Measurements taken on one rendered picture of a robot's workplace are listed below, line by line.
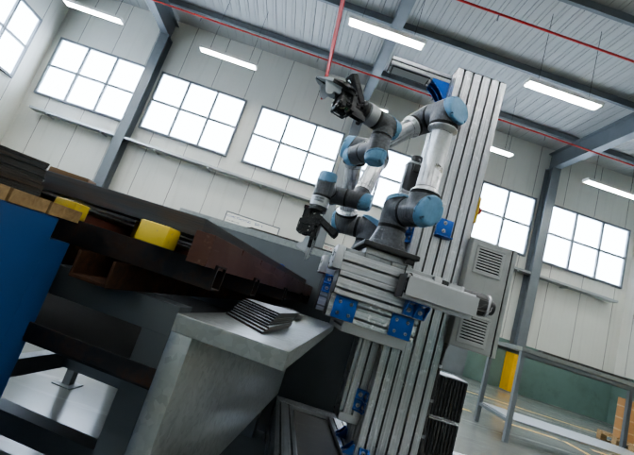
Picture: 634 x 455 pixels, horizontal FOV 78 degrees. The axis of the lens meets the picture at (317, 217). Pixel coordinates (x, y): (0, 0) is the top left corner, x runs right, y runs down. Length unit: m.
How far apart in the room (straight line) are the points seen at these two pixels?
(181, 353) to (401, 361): 1.20
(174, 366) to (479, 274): 1.40
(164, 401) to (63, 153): 12.19
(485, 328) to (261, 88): 10.97
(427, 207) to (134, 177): 10.78
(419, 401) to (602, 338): 12.48
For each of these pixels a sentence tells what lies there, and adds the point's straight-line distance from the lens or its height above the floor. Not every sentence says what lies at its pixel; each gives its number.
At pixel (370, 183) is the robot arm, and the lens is 1.69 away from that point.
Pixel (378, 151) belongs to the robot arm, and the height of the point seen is 1.32.
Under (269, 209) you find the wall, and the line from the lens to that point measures 10.96.
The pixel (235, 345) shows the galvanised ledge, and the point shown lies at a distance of 0.68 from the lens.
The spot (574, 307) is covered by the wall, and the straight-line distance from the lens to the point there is 13.61.
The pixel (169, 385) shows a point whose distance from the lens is 0.73.
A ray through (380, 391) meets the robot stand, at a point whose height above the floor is 0.50.
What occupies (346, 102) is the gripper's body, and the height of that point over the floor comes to 1.41.
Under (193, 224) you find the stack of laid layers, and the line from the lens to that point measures 0.80.
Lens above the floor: 0.77
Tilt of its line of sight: 11 degrees up
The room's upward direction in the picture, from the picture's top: 18 degrees clockwise
